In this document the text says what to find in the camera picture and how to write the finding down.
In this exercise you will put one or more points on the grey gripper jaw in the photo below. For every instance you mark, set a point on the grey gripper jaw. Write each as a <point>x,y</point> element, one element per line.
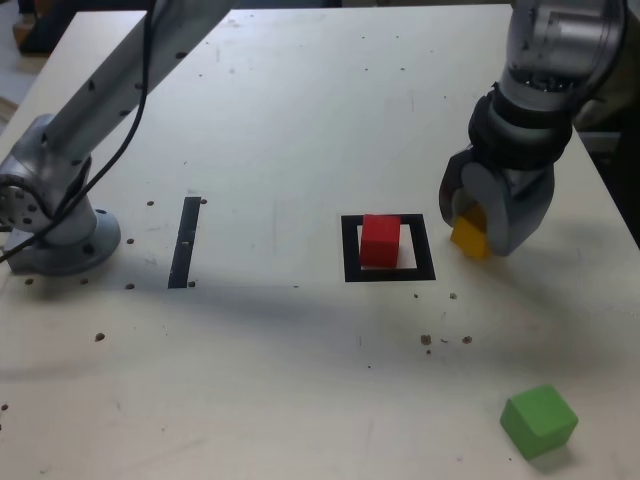
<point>510,220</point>
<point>450,185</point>

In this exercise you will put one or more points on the green cube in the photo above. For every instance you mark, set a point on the green cube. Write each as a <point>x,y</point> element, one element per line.
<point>537,420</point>

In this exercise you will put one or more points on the black tape square outline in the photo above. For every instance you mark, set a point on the black tape square outline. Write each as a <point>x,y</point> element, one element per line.
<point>350,255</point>

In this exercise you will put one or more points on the black tape strip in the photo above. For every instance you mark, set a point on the black tape strip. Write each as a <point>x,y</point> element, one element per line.
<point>184,245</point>

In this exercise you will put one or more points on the yellow cube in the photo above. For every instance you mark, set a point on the yellow cube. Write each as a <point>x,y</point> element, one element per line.
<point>470,237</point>

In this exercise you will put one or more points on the red cube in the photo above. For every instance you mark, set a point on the red cube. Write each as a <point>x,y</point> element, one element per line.
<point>380,242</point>

